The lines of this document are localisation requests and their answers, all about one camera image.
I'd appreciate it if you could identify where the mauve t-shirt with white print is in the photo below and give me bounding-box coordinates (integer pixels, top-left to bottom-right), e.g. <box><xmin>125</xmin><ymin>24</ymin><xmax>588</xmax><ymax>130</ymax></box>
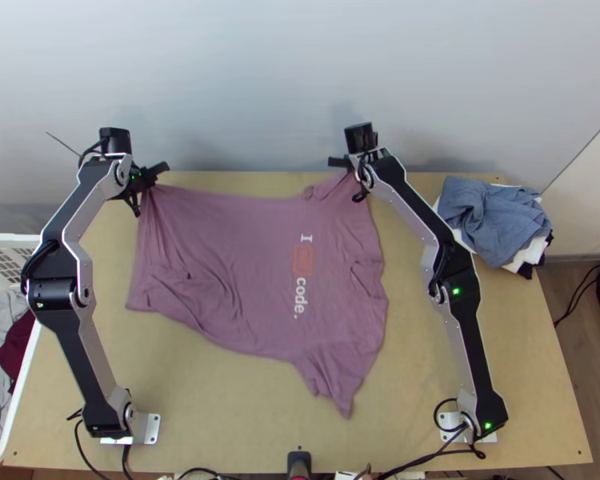
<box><xmin>125</xmin><ymin>172</ymin><xmax>392</xmax><ymax>420</ymax></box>

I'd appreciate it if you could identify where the pile of folded clothes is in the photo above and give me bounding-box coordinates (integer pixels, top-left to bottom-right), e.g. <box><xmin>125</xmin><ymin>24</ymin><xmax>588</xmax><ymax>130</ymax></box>
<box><xmin>434</xmin><ymin>174</ymin><xmax>555</xmax><ymax>280</ymax></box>

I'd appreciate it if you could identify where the white laundry basket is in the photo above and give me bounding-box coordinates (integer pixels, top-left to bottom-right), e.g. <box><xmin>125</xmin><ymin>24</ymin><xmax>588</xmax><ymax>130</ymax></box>
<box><xmin>0</xmin><ymin>232</ymin><xmax>43</xmax><ymax>463</ymax></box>

